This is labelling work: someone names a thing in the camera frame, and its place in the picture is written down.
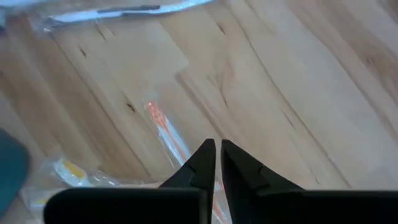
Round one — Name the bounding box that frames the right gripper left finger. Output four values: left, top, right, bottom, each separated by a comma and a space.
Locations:
43, 138, 217, 224

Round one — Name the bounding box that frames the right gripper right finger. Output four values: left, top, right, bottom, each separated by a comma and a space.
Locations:
220, 139, 398, 224

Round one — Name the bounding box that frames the teal plastic bin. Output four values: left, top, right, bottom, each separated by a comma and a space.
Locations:
0, 128, 31, 217

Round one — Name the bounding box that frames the purple wrapped toothbrush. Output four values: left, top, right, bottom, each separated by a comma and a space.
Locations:
43, 0, 215, 26

